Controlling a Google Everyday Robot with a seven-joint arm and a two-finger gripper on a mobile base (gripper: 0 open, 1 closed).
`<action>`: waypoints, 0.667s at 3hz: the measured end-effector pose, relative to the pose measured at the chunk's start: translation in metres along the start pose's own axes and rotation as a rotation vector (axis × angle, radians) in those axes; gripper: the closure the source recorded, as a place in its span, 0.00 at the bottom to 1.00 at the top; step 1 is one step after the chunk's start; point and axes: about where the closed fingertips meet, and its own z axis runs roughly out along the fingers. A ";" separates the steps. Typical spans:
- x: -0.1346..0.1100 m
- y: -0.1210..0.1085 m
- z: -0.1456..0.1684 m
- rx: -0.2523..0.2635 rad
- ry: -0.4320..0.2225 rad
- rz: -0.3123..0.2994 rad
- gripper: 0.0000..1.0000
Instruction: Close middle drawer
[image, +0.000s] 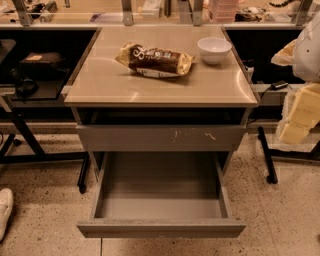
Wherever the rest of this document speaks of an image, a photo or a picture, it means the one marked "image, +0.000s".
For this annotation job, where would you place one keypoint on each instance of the black left table frame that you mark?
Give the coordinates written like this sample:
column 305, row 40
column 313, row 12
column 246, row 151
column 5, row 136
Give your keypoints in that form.
column 38, row 155

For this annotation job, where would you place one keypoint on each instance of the brown snack bag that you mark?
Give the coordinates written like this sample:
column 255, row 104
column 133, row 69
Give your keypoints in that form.
column 154, row 62

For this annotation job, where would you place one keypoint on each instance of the grey drawer cabinet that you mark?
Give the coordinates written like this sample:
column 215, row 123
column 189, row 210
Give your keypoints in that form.
column 105, row 92

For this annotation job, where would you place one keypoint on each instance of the grey drawer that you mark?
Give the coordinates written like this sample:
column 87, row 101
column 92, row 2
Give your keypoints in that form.
column 157, row 138
column 161, row 195

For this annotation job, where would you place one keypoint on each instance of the black table frame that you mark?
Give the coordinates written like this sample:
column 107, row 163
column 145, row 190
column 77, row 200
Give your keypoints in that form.
column 38, row 155
column 269, row 154

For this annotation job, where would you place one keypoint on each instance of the black headphones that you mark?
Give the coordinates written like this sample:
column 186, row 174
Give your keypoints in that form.
column 24, row 86

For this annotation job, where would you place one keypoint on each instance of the black box with label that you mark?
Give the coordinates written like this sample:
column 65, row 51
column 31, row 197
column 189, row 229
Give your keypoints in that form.
column 42, row 66

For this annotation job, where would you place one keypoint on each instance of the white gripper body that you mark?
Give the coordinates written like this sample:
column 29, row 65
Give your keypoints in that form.
column 308, row 56

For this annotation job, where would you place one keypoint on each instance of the pink stacked bins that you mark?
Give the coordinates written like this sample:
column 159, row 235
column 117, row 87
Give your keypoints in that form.
column 222, row 11

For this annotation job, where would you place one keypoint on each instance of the white bowl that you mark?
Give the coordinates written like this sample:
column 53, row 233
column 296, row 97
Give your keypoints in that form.
column 213, row 50

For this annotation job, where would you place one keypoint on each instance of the black right table frame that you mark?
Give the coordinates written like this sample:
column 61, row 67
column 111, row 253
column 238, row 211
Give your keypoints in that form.
column 269, row 154

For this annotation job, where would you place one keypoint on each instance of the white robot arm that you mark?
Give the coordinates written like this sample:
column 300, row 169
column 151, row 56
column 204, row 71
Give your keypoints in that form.
column 306, row 64

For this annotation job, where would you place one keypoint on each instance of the white shoe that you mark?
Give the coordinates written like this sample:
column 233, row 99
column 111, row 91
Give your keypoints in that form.
column 6, row 206

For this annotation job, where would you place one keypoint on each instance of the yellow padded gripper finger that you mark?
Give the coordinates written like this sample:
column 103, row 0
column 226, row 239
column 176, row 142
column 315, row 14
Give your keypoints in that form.
column 285, row 57

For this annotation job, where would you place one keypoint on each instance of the black power adapter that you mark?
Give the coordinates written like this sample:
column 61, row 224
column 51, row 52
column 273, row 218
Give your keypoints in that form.
column 278, row 85

